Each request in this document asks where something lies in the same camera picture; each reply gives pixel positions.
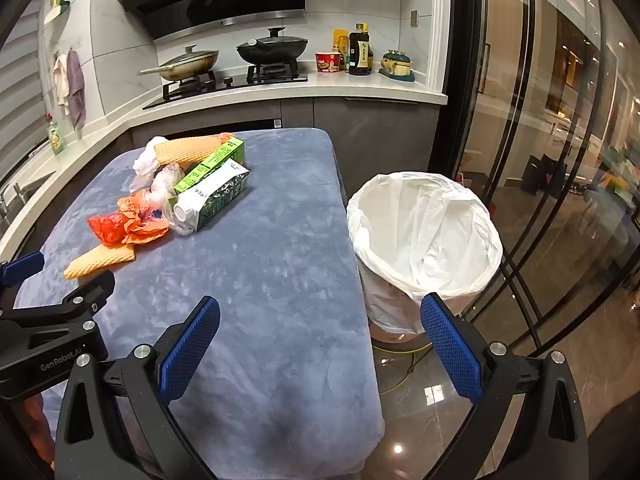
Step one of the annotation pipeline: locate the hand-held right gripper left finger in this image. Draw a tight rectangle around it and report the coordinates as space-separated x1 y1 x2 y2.
54 296 222 480

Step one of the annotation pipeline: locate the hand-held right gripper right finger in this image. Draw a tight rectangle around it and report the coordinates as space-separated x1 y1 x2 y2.
420 292 591 480

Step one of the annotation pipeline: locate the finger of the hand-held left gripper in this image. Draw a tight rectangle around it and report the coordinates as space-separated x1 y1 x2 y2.
0 270 117 342
0 251 46 307

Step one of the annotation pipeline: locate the yellow foam net sleeve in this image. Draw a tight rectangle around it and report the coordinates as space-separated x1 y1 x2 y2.
63 242 136 280
154 135 223 166

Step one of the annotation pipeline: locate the orange bag with red print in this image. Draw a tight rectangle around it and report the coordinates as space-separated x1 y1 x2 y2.
87 212 171 247

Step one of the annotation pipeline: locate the orange bag with blue print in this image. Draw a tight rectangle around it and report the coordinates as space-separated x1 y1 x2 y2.
117 190 168 223

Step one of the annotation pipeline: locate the clear plastic bag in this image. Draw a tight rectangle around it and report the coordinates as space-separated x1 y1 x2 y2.
150 165 197 236

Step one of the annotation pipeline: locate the trash bin with white liner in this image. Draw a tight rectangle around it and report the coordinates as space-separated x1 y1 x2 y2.
346 171 503 346

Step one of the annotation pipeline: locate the white paper towel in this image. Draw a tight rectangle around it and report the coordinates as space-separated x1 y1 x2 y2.
130 137 166 193

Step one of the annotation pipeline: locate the green and white milk carton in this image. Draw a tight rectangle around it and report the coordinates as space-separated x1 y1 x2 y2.
167 161 251 232

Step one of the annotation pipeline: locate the green cardboard box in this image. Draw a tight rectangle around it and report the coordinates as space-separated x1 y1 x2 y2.
172 137 246 196

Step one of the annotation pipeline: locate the green dish soap bottle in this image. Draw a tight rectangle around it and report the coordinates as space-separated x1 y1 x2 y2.
46 115 67 156

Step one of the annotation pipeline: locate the window blind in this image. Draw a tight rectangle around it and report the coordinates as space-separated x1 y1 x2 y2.
0 0 56 186

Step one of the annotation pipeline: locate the purple hanging towel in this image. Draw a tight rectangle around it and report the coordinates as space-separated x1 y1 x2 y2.
66 49 87 131

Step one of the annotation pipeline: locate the white hanging towel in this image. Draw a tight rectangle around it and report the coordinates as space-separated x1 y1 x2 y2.
52 52 71 107

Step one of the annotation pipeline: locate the black bag with heart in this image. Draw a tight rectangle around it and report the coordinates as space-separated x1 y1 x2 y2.
522 155 571 196

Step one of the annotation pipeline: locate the black built-in appliance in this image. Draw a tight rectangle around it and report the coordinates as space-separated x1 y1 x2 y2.
165 119 282 137

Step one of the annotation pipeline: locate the black gas stove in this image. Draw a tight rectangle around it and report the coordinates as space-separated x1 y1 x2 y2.
142 62 310 111

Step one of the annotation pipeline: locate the grey kitchen cabinet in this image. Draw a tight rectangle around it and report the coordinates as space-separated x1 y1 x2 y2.
131 97 441 201

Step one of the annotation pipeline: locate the beige wok with glass lid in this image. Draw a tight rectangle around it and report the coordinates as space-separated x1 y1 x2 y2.
138 45 221 82

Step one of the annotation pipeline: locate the black framed glass door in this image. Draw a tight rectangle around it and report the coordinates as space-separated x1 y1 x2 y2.
450 0 640 361

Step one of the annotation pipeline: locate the ceramic seasoning jar set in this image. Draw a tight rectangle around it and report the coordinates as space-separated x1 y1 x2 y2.
378 50 416 83

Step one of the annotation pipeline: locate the black pan with lid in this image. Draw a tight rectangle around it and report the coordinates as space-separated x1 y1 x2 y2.
236 27 310 66

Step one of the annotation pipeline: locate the dark soy sauce bottle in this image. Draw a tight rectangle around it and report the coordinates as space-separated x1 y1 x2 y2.
348 22 374 77

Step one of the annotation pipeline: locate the red instant noodle cup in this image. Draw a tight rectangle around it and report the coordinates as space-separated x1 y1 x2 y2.
315 51 343 74

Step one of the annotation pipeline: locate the yellow oil bottle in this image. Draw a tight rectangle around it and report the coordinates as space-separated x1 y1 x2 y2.
332 29 351 72

